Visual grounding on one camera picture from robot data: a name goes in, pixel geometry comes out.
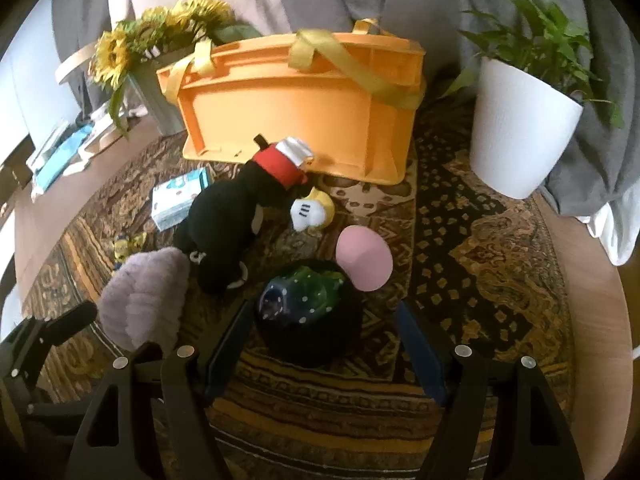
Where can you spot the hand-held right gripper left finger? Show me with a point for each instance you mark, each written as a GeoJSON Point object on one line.
{"type": "Point", "coordinates": [231, 345]}

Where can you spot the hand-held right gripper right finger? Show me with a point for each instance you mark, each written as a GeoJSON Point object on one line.
{"type": "Point", "coordinates": [422, 355]}

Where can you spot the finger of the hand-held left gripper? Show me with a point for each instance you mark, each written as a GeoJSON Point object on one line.
{"type": "Point", "coordinates": [70, 321]}

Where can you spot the black round plush cushion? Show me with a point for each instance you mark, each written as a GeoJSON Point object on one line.
{"type": "Point", "coordinates": [320, 332]}

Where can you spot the green spotted soft toy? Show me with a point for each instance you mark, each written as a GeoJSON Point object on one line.
{"type": "Point", "coordinates": [307, 292]}

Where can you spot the grey fuzzy plush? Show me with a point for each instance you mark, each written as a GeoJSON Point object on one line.
{"type": "Point", "coordinates": [142, 295]}

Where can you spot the small yellow toy figure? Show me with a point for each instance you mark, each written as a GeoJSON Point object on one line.
{"type": "Point", "coordinates": [125, 250]}

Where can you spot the pink round plush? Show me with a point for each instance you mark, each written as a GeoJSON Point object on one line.
{"type": "Point", "coordinates": [362, 257]}

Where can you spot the black mouse plush toy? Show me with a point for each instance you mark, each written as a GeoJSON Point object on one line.
{"type": "Point", "coordinates": [225, 215]}

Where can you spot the blue white tissue pack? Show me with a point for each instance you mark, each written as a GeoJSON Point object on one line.
{"type": "Point", "coordinates": [175, 200]}

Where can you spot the white wooden rack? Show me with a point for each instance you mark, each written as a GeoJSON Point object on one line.
{"type": "Point", "coordinates": [95, 135]}

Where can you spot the white cloth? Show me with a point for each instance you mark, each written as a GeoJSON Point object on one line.
{"type": "Point", "coordinates": [617, 235]}

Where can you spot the grey flower pot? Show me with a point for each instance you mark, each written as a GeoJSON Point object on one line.
{"type": "Point", "coordinates": [160, 95]}

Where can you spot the white plant pot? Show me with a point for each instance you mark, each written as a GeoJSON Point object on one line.
{"type": "Point", "coordinates": [520, 125]}

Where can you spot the grey blanket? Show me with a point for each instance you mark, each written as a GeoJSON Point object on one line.
{"type": "Point", "coordinates": [590, 160]}

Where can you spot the artificial sunflower bouquet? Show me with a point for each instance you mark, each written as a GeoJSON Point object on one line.
{"type": "Point", "coordinates": [150, 30]}

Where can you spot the green leafy plant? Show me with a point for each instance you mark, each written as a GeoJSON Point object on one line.
{"type": "Point", "coordinates": [545, 25]}

